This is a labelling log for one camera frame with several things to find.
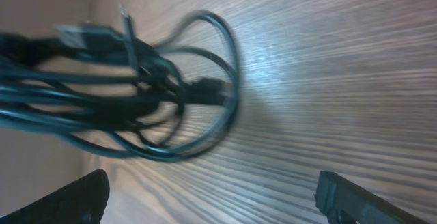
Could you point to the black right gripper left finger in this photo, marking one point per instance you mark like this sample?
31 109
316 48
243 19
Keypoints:
82 201

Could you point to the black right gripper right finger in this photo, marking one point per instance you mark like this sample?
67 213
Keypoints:
343 202

